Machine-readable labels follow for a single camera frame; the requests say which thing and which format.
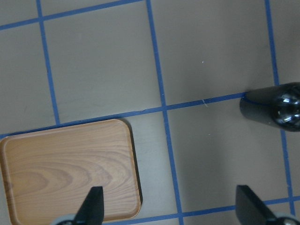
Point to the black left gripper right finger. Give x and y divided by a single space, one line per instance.
250 209

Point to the wooden tray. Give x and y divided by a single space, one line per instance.
47 174

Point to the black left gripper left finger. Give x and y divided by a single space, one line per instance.
91 211

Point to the dark wine bottle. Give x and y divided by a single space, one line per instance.
276 106

